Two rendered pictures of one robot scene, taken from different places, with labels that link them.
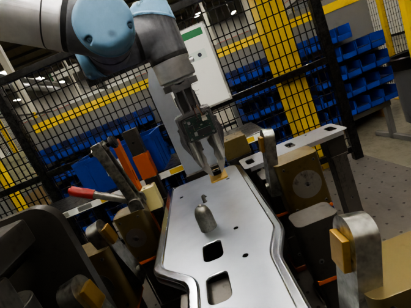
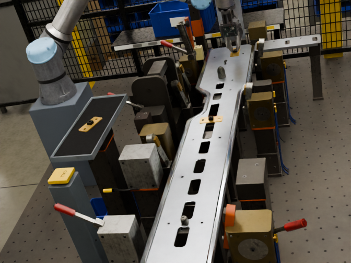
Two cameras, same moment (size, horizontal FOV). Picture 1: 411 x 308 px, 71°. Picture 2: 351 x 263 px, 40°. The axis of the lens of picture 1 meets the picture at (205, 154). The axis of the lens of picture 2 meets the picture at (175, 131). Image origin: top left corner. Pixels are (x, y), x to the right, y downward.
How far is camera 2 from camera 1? 1.48 m
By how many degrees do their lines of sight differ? 24
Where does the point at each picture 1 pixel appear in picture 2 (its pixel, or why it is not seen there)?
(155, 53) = not seen: outside the picture
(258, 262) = (233, 92)
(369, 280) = (247, 97)
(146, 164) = (198, 27)
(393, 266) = (256, 97)
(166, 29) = not seen: outside the picture
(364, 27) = not seen: outside the picture
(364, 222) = (249, 84)
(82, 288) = (177, 83)
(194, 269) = (211, 90)
